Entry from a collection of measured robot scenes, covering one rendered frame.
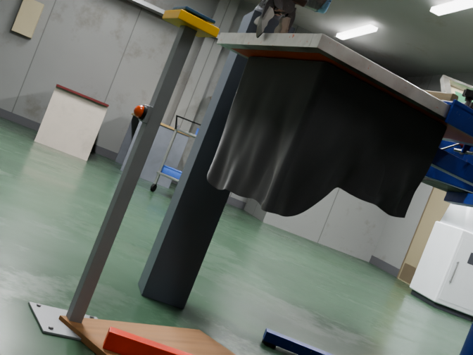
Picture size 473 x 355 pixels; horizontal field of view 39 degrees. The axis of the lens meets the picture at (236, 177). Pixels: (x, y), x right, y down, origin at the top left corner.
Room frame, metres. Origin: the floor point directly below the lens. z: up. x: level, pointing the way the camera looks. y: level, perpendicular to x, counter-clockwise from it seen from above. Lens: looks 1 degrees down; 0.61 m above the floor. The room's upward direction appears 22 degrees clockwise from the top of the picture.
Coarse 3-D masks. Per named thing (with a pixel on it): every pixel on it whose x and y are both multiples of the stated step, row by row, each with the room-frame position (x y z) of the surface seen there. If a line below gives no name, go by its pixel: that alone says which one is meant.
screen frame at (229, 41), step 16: (224, 32) 2.12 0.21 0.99; (240, 48) 2.06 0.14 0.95; (256, 48) 1.95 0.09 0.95; (272, 48) 1.86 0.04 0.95; (288, 48) 1.78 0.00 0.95; (304, 48) 1.70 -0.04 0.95; (320, 48) 1.64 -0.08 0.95; (336, 48) 1.66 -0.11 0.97; (352, 64) 1.70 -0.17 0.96; (368, 64) 1.72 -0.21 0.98; (384, 80) 1.75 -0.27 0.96; (400, 80) 1.78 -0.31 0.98; (400, 96) 1.83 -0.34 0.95; (416, 96) 1.81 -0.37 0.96; (432, 96) 1.84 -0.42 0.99; (432, 112) 1.87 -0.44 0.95
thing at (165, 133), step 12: (132, 120) 10.03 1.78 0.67; (132, 132) 10.05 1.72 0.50; (168, 132) 8.78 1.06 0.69; (180, 132) 8.80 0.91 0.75; (132, 144) 8.69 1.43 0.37; (156, 144) 8.76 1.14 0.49; (168, 144) 8.80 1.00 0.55; (180, 144) 8.83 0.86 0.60; (120, 156) 10.04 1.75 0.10; (156, 156) 8.78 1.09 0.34; (168, 156) 8.81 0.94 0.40; (180, 156) 8.85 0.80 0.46; (120, 168) 8.71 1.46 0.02; (144, 168) 8.75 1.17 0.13; (156, 168) 8.79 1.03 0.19; (168, 180) 8.84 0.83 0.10
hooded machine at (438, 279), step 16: (448, 208) 7.44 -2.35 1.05; (464, 208) 7.14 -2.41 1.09; (448, 224) 7.32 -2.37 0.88; (464, 224) 7.03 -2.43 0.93; (432, 240) 7.44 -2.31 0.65; (448, 240) 7.13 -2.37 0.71; (464, 240) 6.96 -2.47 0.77; (432, 256) 7.31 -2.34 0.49; (448, 256) 7.01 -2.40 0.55; (464, 256) 6.97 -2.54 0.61; (416, 272) 7.51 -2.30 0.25; (432, 272) 7.19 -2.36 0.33; (448, 272) 6.95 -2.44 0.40; (464, 272) 6.98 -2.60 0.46; (416, 288) 7.38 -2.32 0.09; (432, 288) 7.07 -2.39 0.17; (448, 288) 6.96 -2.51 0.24; (464, 288) 7.00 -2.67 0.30; (432, 304) 7.02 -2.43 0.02; (448, 304) 6.98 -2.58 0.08; (464, 304) 7.01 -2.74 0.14
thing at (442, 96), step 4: (428, 92) 2.12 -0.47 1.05; (432, 92) 2.10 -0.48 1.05; (436, 92) 2.08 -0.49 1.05; (440, 92) 2.07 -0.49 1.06; (444, 92) 2.06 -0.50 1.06; (436, 96) 2.08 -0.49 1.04; (440, 96) 2.06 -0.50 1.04; (444, 96) 2.05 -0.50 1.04; (448, 96) 2.03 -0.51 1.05; (452, 96) 2.03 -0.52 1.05; (456, 96) 2.03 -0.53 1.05; (448, 100) 2.03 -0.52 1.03; (452, 100) 2.03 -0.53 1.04
